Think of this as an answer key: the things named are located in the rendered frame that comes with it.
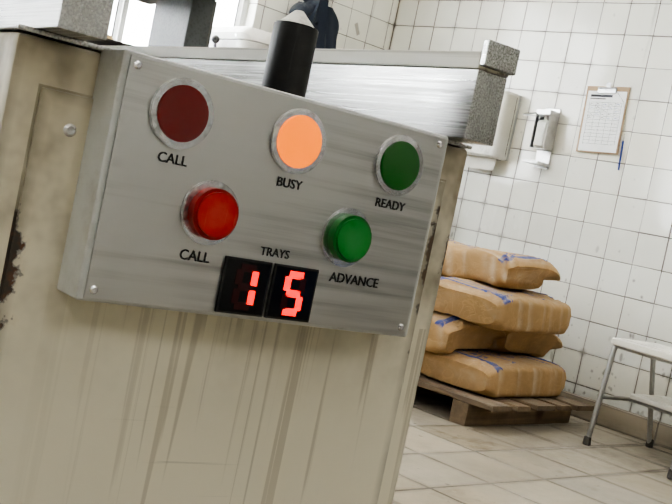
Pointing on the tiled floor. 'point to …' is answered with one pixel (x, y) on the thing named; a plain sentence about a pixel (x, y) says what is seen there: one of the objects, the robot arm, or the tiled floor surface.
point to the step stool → (637, 394)
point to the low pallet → (501, 406)
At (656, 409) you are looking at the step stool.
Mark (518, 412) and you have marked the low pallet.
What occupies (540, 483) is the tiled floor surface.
